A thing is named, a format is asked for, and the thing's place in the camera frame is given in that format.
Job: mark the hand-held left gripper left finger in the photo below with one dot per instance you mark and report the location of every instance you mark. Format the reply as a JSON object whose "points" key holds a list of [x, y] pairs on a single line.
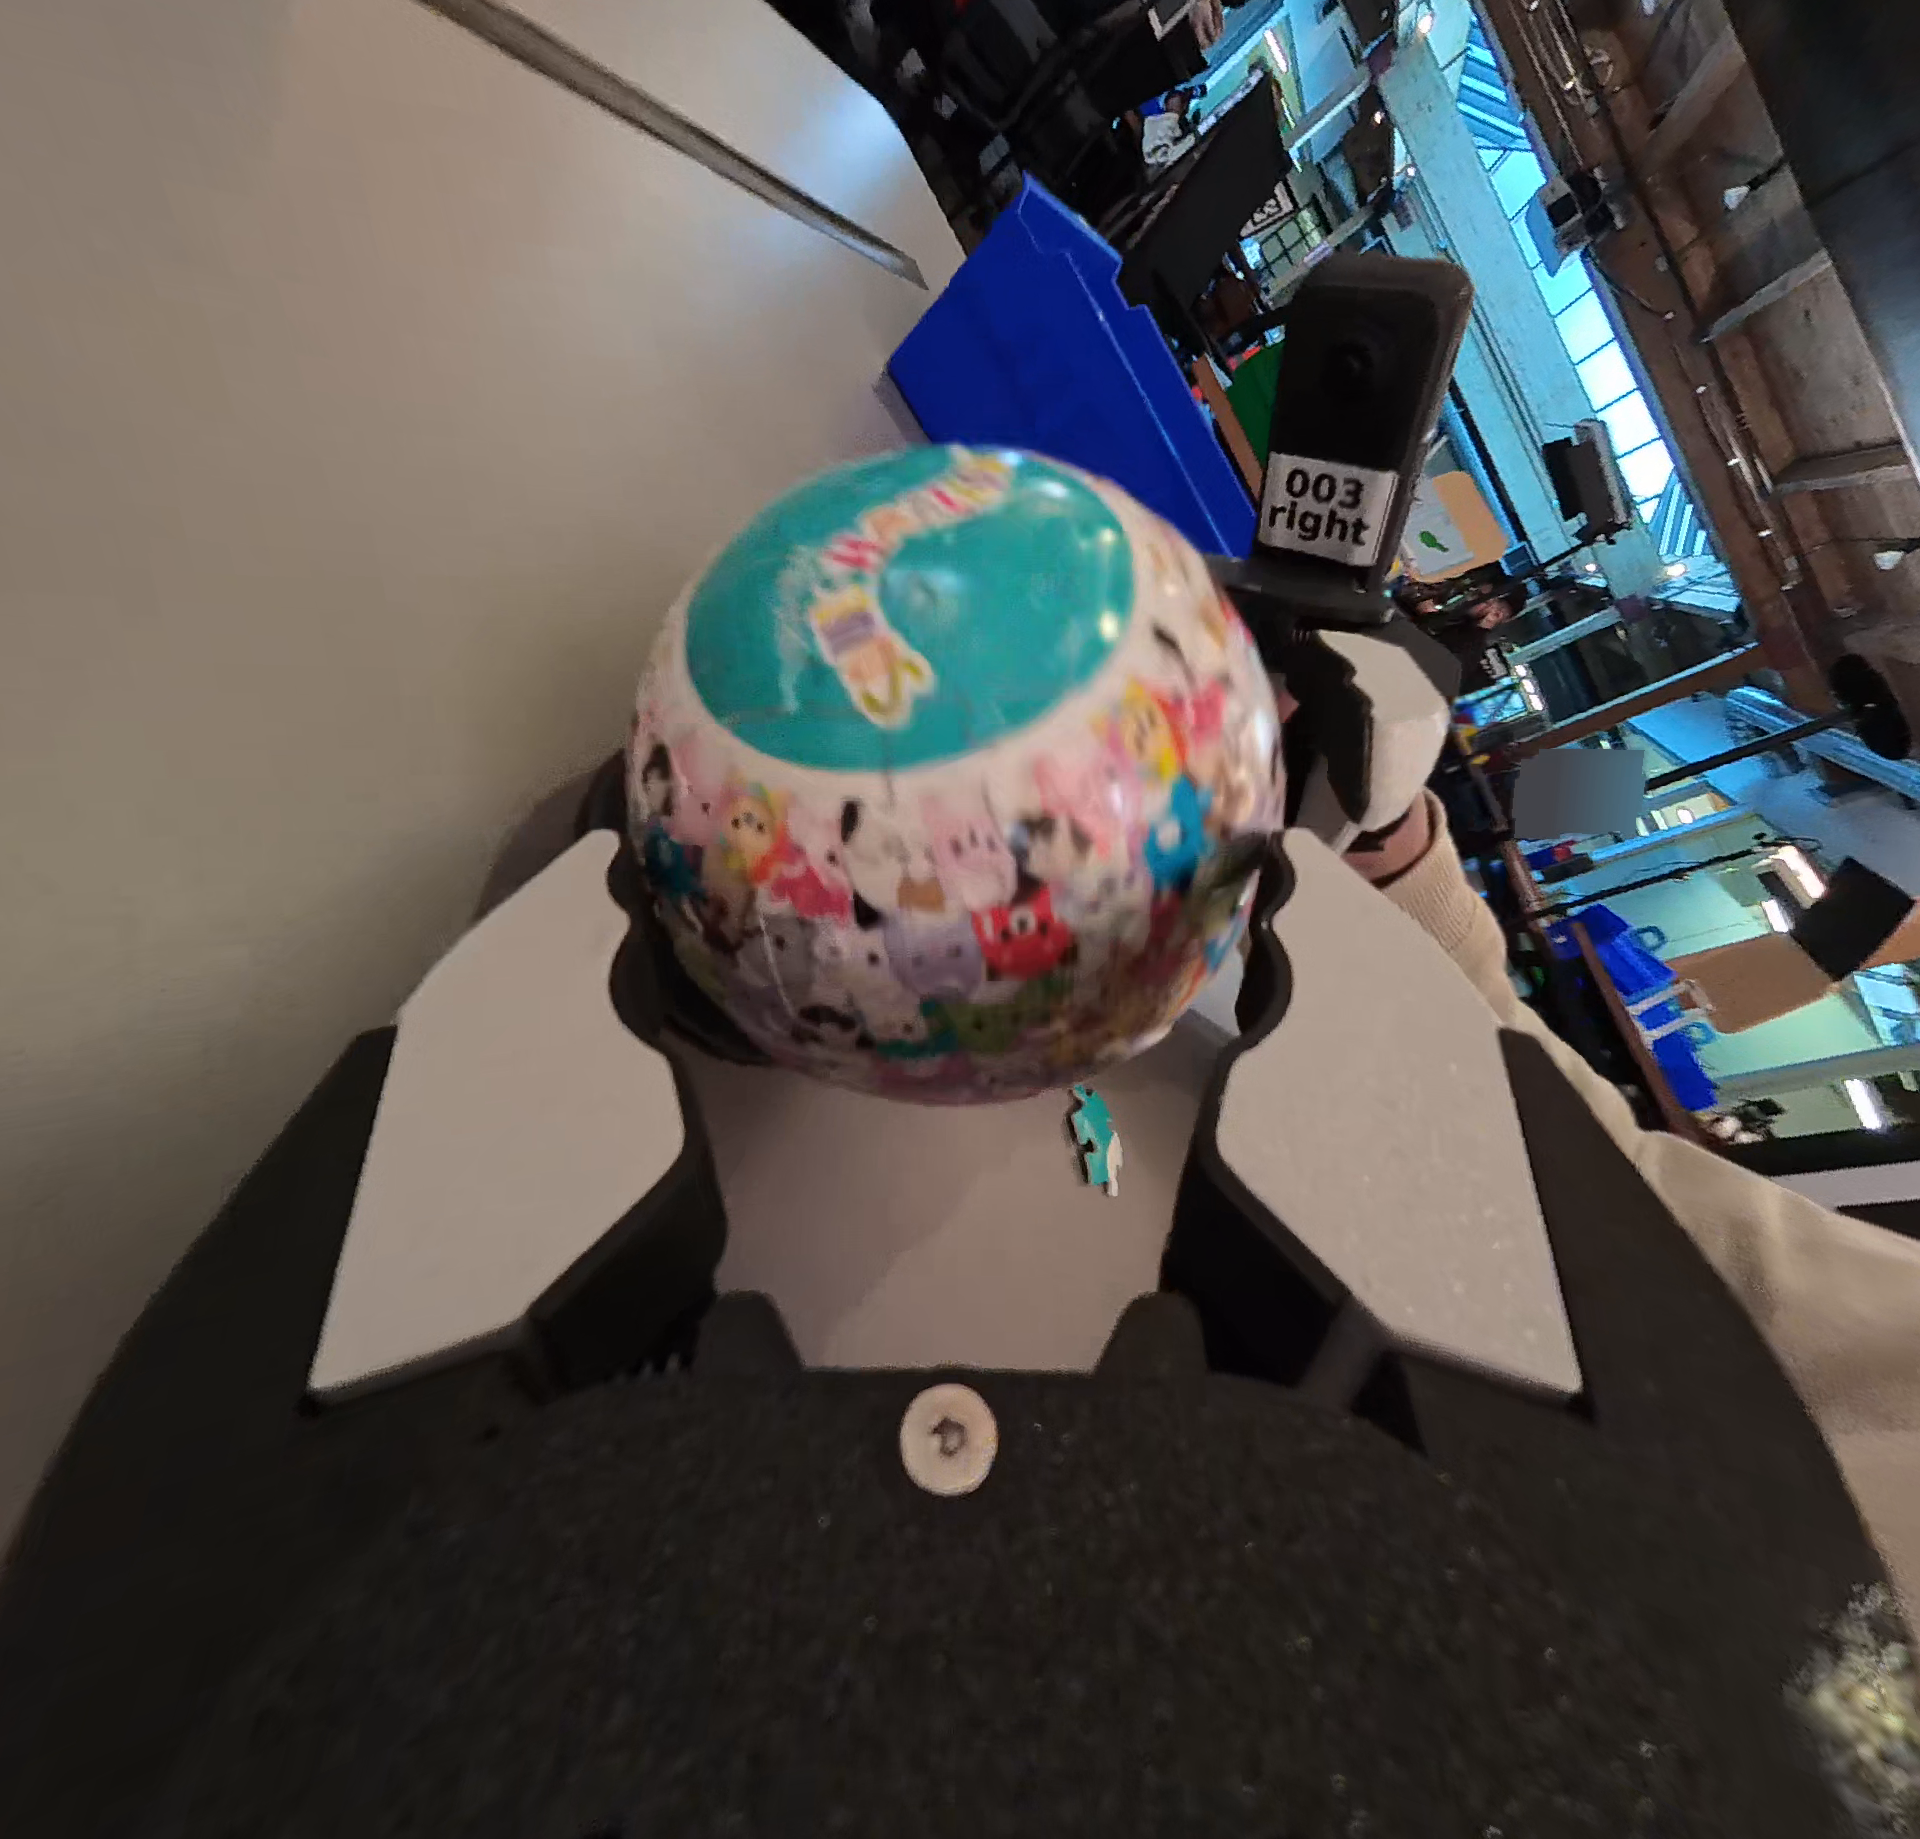
{"points": [[494, 1119]]}

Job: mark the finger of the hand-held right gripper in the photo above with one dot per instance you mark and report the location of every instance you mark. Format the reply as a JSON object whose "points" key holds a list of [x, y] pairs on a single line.
{"points": [[1403, 737]]}

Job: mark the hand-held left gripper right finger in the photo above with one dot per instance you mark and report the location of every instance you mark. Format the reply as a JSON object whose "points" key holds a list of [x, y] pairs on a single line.
{"points": [[1395, 1149]]}

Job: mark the colourful puzzle ball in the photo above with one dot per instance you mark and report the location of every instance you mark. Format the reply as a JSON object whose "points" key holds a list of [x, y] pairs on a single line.
{"points": [[961, 820]]}

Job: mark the teal puzzle piece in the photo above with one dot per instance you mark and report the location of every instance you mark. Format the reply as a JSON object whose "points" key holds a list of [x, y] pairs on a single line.
{"points": [[1094, 1140]]}

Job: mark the green plastic bin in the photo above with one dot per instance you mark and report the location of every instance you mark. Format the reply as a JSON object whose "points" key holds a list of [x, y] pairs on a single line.
{"points": [[1254, 429]]}

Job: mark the cardboard box figure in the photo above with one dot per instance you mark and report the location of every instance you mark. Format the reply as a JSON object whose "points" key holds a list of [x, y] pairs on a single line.
{"points": [[1449, 525]]}

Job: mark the black monitor back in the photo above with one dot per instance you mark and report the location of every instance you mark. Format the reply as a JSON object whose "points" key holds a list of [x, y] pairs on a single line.
{"points": [[1200, 219]]}

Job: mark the black studio light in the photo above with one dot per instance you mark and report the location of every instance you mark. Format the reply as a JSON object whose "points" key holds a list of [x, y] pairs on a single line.
{"points": [[1583, 473]]}

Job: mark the blue plastic bin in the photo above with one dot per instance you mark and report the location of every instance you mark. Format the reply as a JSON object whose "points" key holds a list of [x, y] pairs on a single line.
{"points": [[1049, 371]]}

